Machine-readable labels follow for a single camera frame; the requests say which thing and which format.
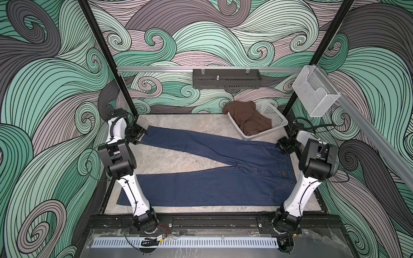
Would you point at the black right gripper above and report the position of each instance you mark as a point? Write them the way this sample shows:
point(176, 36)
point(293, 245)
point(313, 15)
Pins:
point(279, 143)

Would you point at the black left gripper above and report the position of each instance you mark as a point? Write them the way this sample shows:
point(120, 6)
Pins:
point(141, 131)

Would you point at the blue denim jeans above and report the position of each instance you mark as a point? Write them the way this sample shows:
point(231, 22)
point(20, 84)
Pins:
point(253, 173)

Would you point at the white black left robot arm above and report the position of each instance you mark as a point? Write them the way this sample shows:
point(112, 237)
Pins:
point(119, 162)

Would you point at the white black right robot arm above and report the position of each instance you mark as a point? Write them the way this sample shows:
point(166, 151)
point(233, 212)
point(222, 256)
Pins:
point(316, 164)

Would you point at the brown trousers in basket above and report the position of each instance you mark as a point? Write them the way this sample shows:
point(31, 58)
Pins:
point(248, 119)

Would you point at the white plastic laundry basket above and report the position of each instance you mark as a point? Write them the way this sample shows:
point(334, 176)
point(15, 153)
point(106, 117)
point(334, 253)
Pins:
point(269, 111)

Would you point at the clear wire mesh bin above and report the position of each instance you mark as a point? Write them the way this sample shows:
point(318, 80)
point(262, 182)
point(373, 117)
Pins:
point(315, 90)

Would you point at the aluminium rail right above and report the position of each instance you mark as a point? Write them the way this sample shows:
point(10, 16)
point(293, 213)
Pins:
point(380, 115)

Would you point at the aluminium rail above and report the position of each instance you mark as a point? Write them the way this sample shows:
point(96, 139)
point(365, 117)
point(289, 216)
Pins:
point(189, 69)
point(380, 115)

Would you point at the aluminium rail back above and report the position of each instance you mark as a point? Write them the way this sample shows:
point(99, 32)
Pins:
point(189, 69)

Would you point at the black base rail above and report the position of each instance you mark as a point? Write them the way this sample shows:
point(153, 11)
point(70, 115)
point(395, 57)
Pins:
point(177, 223)

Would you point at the red black wires connector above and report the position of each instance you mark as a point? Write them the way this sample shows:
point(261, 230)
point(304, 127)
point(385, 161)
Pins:
point(149, 244)

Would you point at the white slotted cable duct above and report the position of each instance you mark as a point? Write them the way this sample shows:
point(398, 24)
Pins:
point(188, 242)

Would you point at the black corner frame post left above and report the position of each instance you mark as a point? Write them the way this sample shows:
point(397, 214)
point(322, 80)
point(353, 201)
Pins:
point(90, 18)

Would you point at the black corner frame post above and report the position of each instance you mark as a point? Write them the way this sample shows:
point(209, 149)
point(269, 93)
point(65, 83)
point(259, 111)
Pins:
point(90, 18)
point(325, 43)

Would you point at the black corner frame post right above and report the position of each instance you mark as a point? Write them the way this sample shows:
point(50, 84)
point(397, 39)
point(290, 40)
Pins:
point(325, 43)

